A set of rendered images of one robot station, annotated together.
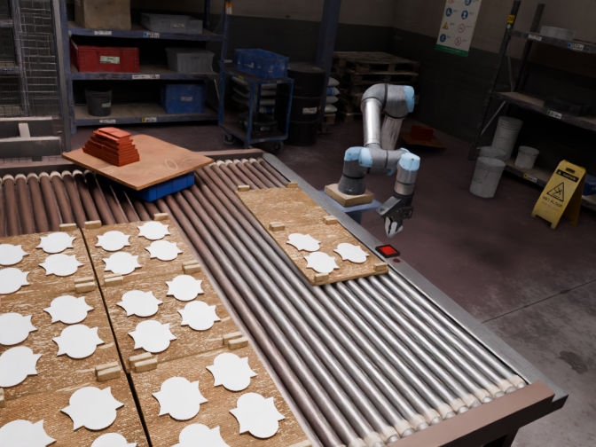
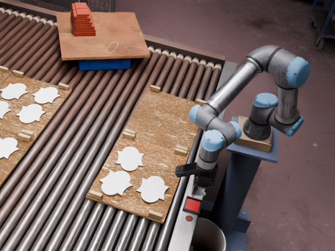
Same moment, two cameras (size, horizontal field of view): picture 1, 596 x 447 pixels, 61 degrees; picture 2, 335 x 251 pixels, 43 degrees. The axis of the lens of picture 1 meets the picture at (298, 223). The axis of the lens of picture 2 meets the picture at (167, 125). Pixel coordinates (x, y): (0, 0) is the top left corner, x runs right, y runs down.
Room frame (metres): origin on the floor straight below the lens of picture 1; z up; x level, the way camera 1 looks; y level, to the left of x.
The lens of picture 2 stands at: (0.91, -1.00, 2.41)
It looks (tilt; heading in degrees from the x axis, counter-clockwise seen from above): 43 degrees down; 40
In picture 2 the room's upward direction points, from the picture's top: 10 degrees clockwise
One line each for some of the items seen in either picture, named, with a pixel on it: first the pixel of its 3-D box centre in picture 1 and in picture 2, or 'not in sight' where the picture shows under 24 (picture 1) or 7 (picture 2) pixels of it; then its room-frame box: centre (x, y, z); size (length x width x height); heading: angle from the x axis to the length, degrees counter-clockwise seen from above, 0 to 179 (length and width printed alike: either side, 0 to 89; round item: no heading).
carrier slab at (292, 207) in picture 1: (284, 207); (166, 119); (2.16, 0.08, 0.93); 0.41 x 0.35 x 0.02; 30
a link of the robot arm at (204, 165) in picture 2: (403, 186); (207, 159); (1.89, -0.40, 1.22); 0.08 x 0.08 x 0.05
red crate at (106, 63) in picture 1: (105, 56); not in sight; (5.72, 2.40, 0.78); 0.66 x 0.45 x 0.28; 125
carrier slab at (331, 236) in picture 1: (325, 250); (140, 175); (1.81, -0.13, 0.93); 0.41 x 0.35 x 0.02; 30
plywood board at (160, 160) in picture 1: (140, 158); (101, 34); (2.27, 0.80, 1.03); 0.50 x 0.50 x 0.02; 62
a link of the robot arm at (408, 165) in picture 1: (408, 168); (211, 145); (1.89, -0.40, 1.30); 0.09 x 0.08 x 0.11; 2
